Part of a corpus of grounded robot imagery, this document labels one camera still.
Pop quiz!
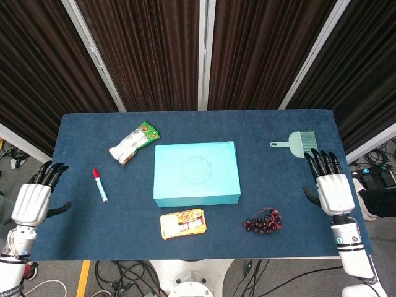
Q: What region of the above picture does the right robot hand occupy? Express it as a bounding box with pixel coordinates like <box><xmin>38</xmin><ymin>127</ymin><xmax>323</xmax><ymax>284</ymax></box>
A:
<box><xmin>302</xmin><ymin>147</ymin><xmax>356</xmax><ymax>217</ymax></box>

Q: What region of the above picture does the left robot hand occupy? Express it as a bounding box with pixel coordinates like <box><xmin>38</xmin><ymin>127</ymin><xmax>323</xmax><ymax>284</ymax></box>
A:
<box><xmin>11</xmin><ymin>160</ymin><xmax>72</xmax><ymax>226</ymax></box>

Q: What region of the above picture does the light blue shoe box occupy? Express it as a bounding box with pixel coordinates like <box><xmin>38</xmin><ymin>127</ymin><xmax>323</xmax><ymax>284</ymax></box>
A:
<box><xmin>153</xmin><ymin>140</ymin><xmax>241</xmax><ymax>209</ymax></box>

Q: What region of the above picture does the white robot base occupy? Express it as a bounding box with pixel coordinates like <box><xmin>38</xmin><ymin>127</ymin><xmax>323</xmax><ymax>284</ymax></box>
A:
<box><xmin>148</xmin><ymin>259</ymin><xmax>247</xmax><ymax>297</ymax></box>

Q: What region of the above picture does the black device blue button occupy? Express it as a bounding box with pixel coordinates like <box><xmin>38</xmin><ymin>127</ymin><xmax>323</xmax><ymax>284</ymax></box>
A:
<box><xmin>351</xmin><ymin>166</ymin><xmax>396</xmax><ymax>189</ymax></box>

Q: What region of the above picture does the mint green hand brush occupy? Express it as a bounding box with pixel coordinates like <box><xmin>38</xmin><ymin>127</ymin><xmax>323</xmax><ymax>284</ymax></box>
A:
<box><xmin>269</xmin><ymin>131</ymin><xmax>317</xmax><ymax>159</ymax></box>

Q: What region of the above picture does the red black floor object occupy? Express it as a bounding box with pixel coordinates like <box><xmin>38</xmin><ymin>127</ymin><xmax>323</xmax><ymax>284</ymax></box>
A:
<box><xmin>23</xmin><ymin>262</ymin><xmax>40</xmax><ymax>281</ymax></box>

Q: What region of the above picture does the dark blue table cloth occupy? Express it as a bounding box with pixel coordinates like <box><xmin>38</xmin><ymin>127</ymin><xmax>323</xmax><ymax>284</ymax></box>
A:
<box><xmin>30</xmin><ymin>108</ymin><xmax>374</xmax><ymax>261</ymax></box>

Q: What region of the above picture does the red capped marker pen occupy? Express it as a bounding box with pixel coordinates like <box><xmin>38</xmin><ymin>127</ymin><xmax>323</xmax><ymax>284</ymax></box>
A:
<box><xmin>92</xmin><ymin>168</ymin><xmax>110</xmax><ymax>204</ymax></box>

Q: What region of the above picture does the dark red grape bunch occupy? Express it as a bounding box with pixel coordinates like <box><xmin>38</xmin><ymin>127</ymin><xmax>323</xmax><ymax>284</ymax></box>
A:
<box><xmin>242</xmin><ymin>206</ymin><xmax>283</xmax><ymax>235</ymax></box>

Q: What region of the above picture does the yellow floor tape strip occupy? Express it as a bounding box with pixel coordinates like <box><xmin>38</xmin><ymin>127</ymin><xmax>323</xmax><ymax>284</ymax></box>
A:
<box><xmin>75</xmin><ymin>260</ymin><xmax>92</xmax><ymax>297</ymax></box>

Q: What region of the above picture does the white green snack packet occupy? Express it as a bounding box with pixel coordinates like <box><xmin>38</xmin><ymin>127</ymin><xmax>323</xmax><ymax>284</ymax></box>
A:
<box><xmin>108</xmin><ymin>121</ymin><xmax>161</xmax><ymax>166</ymax></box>

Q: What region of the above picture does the dark brown partition panel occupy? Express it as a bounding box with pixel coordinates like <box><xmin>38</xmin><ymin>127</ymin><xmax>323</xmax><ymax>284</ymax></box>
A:
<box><xmin>280</xmin><ymin>0</ymin><xmax>396</xmax><ymax>163</ymax></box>
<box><xmin>61</xmin><ymin>0</ymin><xmax>207</xmax><ymax>113</ymax></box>
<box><xmin>199</xmin><ymin>0</ymin><xmax>352</xmax><ymax>111</ymax></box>
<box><xmin>0</xmin><ymin>0</ymin><xmax>120</xmax><ymax>157</ymax></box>

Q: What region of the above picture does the yellow snack packet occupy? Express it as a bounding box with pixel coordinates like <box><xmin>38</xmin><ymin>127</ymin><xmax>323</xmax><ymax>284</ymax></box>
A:
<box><xmin>159</xmin><ymin>208</ymin><xmax>208</xmax><ymax>241</ymax></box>

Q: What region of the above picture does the black floor cable tangle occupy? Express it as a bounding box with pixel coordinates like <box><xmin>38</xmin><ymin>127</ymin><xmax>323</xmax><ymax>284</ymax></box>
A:
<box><xmin>0</xmin><ymin>137</ymin><xmax>31</xmax><ymax>170</ymax></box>
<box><xmin>352</xmin><ymin>140</ymin><xmax>396</xmax><ymax>170</ymax></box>
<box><xmin>94</xmin><ymin>260</ymin><xmax>163</xmax><ymax>297</ymax></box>

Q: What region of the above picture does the white floor cable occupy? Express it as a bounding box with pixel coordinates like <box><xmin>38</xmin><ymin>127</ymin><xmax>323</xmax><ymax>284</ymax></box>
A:
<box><xmin>23</xmin><ymin>279</ymin><xmax>68</xmax><ymax>297</ymax></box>

